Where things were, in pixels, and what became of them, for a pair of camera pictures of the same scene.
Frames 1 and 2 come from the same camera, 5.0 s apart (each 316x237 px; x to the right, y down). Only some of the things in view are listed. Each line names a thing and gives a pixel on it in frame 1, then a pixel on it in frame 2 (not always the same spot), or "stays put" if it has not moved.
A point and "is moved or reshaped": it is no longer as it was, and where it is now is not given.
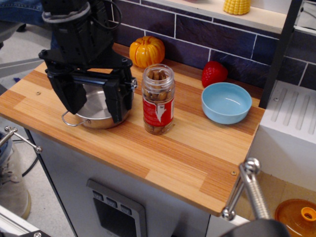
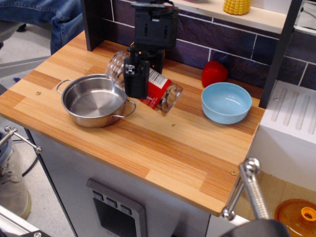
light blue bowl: [225, 102] stays put
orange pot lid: [298, 216] stays put
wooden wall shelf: [269, 15] stays put
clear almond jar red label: [158, 98] is moved or reshaped
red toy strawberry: [214, 72] stays put
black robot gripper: [85, 44] to [155, 27]
